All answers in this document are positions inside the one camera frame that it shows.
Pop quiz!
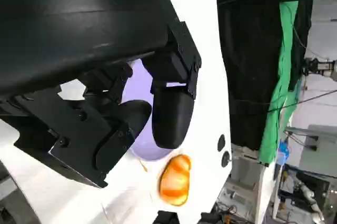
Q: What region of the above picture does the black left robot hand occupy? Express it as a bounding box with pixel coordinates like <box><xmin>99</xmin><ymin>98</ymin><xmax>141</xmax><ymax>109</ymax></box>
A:
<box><xmin>0</xmin><ymin>0</ymin><xmax>203</xmax><ymax>189</ymax></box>

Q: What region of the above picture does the lilac plate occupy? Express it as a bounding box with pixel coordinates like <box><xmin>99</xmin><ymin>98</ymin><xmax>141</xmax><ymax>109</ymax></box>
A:
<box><xmin>118</xmin><ymin>59</ymin><xmax>183</xmax><ymax>162</ymax></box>

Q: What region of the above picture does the grey machine housing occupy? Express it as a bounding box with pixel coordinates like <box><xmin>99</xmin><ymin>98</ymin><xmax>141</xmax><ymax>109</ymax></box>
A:
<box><xmin>285</xmin><ymin>124</ymin><xmax>337</xmax><ymax>156</ymax></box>

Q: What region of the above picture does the blue background object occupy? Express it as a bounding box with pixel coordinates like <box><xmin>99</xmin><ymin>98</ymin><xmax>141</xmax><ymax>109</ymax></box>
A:
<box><xmin>277</xmin><ymin>139</ymin><xmax>290</xmax><ymax>166</ymax></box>

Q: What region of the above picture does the green cloth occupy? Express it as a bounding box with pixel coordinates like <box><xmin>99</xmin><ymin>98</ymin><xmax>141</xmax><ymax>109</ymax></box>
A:
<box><xmin>257</xmin><ymin>0</ymin><xmax>304</xmax><ymax>167</ymax></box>

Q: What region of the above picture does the orange white toy bread roll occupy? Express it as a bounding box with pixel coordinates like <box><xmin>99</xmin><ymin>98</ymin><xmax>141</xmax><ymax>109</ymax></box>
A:
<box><xmin>157</xmin><ymin>154</ymin><xmax>193</xmax><ymax>207</ymax></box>

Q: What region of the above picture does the black curtain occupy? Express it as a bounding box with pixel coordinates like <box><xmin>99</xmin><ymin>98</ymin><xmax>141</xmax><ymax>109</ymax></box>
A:
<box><xmin>215</xmin><ymin>0</ymin><xmax>317</xmax><ymax>151</ymax></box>

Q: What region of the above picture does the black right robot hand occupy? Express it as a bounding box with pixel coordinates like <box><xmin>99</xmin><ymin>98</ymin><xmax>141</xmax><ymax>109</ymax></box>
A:
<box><xmin>154</xmin><ymin>209</ymin><xmax>181</xmax><ymax>224</ymax></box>

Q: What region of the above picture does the white table leg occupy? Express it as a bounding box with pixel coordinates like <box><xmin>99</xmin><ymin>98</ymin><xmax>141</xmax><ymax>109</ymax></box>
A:
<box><xmin>271</xmin><ymin>164</ymin><xmax>282</xmax><ymax>220</ymax></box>

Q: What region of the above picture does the thin black background cable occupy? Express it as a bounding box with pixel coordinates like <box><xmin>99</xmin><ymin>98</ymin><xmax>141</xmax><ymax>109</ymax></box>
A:
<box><xmin>265</xmin><ymin>96</ymin><xmax>337</xmax><ymax>114</ymax></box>

